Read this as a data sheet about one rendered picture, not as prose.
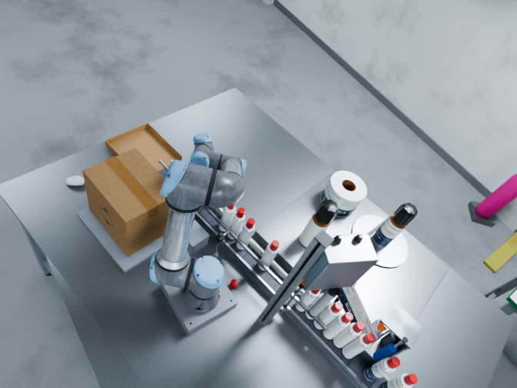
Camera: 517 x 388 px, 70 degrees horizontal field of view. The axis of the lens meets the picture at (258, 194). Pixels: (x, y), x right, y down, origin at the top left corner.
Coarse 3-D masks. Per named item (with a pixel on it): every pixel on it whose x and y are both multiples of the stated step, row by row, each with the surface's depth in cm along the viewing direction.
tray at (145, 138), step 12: (132, 132) 201; (144, 132) 204; (156, 132) 203; (108, 144) 189; (120, 144) 195; (132, 144) 197; (144, 144) 199; (156, 144) 201; (168, 144) 199; (144, 156) 194; (156, 156) 196; (168, 156) 198; (180, 156) 197; (156, 168) 192
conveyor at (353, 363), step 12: (204, 216) 175; (216, 228) 173; (228, 240) 170; (240, 252) 168; (252, 252) 170; (252, 264) 166; (264, 276) 164; (276, 288) 162; (288, 300) 159; (300, 312) 158; (312, 324) 156; (336, 348) 152; (348, 360) 150; (360, 360) 151; (360, 372) 148; (372, 384) 147
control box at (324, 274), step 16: (352, 240) 111; (368, 240) 113; (320, 256) 109; (336, 256) 106; (352, 256) 108; (368, 256) 109; (320, 272) 109; (336, 272) 110; (352, 272) 113; (320, 288) 119
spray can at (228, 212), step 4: (224, 208) 162; (228, 208) 160; (232, 208) 160; (224, 212) 163; (228, 212) 160; (232, 212) 161; (224, 216) 164; (228, 216) 163; (232, 216) 164; (224, 220) 166; (228, 220) 165; (228, 224) 168; (220, 228) 171
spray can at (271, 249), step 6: (276, 240) 152; (270, 246) 153; (276, 246) 150; (264, 252) 158; (270, 252) 153; (276, 252) 154; (264, 258) 158; (270, 258) 156; (258, 264) 164; (270, 264) 162; (264, 270) 165
